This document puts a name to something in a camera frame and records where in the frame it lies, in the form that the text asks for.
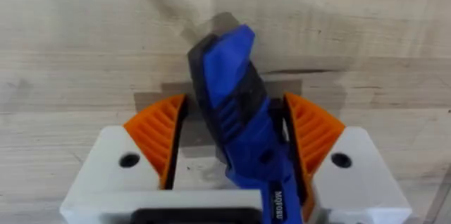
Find right gripper white and orange left finger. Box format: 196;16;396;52
72;93;189;194

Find blue electric screwdriver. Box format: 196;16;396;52
187;23;304;224

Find right gripper white and orange right finger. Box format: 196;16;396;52
280;92;413;224

